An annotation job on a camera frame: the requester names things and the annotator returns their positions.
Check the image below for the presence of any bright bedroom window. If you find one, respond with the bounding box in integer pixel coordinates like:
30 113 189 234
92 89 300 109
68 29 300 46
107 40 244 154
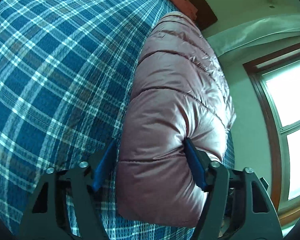
243 43 300 226

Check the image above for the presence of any pale window curtain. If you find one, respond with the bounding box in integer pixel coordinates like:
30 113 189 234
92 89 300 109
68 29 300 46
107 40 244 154
206 14 300 57

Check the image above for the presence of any blue plaid bed sheet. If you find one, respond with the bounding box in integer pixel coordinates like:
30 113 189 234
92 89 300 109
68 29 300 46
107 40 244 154
0 0 236 240

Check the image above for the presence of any pink puffer down jacket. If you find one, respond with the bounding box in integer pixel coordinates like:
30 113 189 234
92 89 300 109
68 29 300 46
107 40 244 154
115 11 236 228

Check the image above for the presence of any dark wooden headboard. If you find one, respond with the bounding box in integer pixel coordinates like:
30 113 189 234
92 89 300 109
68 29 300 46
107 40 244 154
189 0 218 31

